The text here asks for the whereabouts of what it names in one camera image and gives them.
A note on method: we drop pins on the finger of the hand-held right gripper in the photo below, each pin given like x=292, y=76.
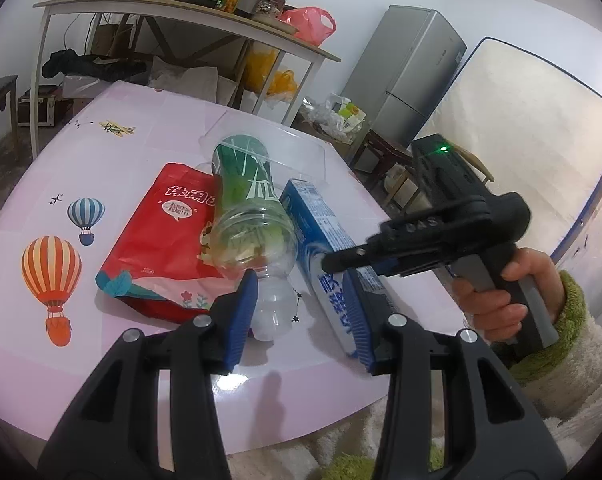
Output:
x=346, y=257
x=393, y=267

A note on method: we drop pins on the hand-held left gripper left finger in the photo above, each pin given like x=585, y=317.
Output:
x=241, y=320

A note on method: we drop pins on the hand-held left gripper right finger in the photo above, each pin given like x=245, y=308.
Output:
x=363, y=315

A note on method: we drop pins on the blue toothpaste box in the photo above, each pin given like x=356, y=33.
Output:
x=316, y=225

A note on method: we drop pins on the green label plastic bottle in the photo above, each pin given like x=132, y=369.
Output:
x=246, y=195

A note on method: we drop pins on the person's right forearm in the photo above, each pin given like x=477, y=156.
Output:
x=581, y=360

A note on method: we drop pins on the person's right hand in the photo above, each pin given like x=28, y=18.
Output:
x=491, y=315

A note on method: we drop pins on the red snack bag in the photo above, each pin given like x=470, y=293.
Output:
x=156, y=240

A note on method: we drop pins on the dark wooden stool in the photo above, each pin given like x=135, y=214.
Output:
x=381, y=142

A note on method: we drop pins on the clear plastic tray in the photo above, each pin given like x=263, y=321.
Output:
x=291, y=150

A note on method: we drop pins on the beige mattress blue edge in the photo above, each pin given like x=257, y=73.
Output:
x=531, y=125

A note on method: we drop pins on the clear plastic bag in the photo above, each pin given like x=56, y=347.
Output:
x=323, y=117

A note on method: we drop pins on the green and white carton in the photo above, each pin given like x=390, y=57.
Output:
x=352, y=112

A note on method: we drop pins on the grey refrigerator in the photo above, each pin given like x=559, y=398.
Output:
x=401, y=70

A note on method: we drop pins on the pink printed table cover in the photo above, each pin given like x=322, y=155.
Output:
x=131, y=170

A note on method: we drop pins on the yellow plastic bag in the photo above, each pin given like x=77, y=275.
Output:
x=266, y=72

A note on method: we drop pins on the red plastic bag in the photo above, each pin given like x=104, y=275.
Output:
x=308, y=25

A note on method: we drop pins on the round wooden plate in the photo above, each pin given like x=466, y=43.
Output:
x=276, y=25

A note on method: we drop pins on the white plastic bag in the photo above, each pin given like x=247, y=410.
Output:
x=83, y=87

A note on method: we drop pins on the black metal-edged case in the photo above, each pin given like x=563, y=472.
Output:
x=38, y=107

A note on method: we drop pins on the long white-framed desk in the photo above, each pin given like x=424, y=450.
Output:
x=181, y=10

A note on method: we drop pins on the black clothing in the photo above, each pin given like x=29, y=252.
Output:
x=81, y=65

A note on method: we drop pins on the brown box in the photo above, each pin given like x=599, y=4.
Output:
x=108, y=40

